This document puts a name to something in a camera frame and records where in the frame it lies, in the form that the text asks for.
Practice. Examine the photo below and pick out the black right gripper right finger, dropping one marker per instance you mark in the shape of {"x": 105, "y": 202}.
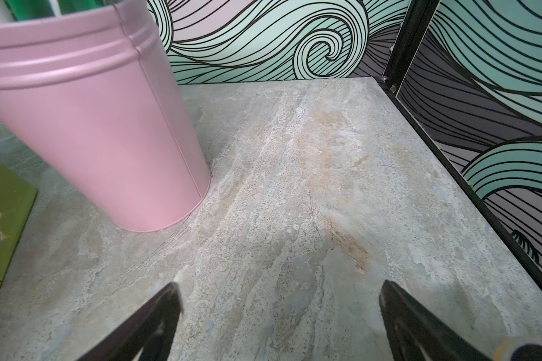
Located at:
{"x": 414, "y": 333}

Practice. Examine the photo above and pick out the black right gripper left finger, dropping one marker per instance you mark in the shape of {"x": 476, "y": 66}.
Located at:
{"x": 148, "y": 334}

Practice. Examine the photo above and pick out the white green paper takeout bag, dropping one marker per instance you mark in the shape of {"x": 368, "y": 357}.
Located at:
{"x": 0, "y": 225}

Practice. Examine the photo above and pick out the pink metal straw bucket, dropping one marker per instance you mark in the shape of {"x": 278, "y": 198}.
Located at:
{"x": 93, "y": 94}

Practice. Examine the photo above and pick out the green white wrapped straws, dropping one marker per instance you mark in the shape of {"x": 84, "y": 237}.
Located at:
{"x": 36, "y": 9}

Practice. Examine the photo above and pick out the black cage frame post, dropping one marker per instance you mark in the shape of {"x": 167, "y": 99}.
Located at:
{"x": 412, "y": 32}

